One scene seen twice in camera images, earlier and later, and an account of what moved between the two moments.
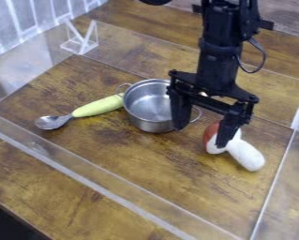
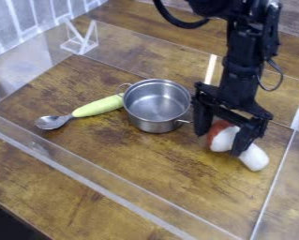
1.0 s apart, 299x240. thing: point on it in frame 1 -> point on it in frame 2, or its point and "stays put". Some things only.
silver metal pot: [148, 105] stays put
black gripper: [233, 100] -> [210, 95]
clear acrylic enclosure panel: [51, 193] stays put
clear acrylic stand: [78, 43] stays put
